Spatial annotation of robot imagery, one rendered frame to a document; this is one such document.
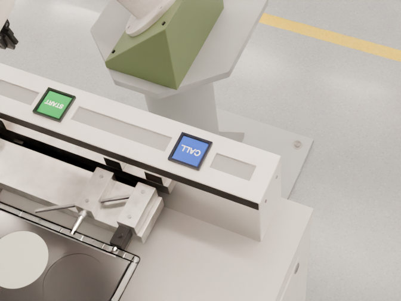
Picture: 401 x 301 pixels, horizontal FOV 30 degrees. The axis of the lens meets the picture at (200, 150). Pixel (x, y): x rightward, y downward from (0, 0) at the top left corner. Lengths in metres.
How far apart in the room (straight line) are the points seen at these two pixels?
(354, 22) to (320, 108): 0.38
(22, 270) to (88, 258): 0.11
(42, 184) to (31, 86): 0.17
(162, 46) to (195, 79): 0.14
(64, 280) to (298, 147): 1.26
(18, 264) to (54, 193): 0.15
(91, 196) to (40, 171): 0.13
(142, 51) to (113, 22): 0.21
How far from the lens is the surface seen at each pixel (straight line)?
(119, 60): 1.48
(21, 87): 1.37
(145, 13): 1.45
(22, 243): 1.27
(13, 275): 1.25
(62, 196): 1.31
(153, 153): 1.23
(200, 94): 1.64
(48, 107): 1.32
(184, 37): 1.42
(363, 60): 2.56
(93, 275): 1.21
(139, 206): 1.24
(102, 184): 1.27
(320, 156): 2.34
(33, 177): 1.35
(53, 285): 1.22
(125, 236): 1.22
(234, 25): 1.56
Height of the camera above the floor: 1.99
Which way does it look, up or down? 58 degrees down
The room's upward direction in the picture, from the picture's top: 10 degrees counter-clockwise
